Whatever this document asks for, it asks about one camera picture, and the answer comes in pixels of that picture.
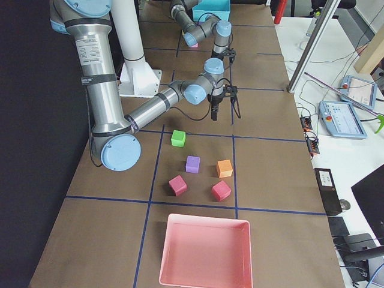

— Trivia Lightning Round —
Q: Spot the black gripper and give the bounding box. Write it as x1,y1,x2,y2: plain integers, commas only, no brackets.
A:
211,46,227,60
207,86,226,121

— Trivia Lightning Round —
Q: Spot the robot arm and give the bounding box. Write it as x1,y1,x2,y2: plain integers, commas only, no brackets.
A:
49,1,232,171
169,1,236,64

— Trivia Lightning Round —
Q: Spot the green foam block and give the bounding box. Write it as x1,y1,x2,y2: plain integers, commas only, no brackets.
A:
171,130,186,148

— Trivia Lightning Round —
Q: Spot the teal plastic bin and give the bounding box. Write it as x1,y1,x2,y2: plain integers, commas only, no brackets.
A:
192,0,230,22

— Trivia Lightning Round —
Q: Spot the purple foam block right side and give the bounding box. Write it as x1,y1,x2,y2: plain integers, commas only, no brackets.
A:
185,155,200,173

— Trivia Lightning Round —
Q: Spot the orange foam block right side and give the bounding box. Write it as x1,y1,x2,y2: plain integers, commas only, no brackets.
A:
216,160,233,178

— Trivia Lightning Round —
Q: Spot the magenta foam block near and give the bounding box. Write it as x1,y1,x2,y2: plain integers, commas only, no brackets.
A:
211,181,232,202

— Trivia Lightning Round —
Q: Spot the magenta foam block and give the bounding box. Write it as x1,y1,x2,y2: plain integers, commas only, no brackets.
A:
169,175,188,196
211,181,232,202

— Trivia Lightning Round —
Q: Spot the magenta foam block far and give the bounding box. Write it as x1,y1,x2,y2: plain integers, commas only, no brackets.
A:
169,175,188,196

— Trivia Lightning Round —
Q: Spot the red cylinder object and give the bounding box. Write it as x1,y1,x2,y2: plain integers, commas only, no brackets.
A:
274,0,287,25

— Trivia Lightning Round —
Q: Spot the teach pendant near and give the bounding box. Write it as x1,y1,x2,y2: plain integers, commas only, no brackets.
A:
319,101,367,139

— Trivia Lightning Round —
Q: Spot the teach pendant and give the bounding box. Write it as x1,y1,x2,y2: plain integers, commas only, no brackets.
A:
339,75,378,110
319,101,367,139

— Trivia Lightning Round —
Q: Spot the pink plastic bin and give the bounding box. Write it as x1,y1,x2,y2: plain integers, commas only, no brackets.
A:
159,214,253,287

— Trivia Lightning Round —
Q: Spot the black box device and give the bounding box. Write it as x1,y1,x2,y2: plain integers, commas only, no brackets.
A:
314,168,342,216

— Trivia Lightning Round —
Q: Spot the teach pendant far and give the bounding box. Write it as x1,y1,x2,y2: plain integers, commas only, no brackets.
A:
339,75,378,110

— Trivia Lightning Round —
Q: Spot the reacher grabber tool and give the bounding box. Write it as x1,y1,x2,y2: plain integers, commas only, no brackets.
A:
304,72,384,134

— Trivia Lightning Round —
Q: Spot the black monitor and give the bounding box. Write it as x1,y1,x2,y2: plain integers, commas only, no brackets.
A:
352,167,383,244

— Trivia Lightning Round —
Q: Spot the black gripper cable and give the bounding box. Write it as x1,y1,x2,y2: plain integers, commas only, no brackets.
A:
196,11,238,64
170,76,242,121

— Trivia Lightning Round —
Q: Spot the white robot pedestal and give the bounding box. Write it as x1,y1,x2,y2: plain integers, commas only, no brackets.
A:
110,0,162,98

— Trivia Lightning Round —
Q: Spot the aluminium frame post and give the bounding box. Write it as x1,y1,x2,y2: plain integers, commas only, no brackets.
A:
287,0,341,93

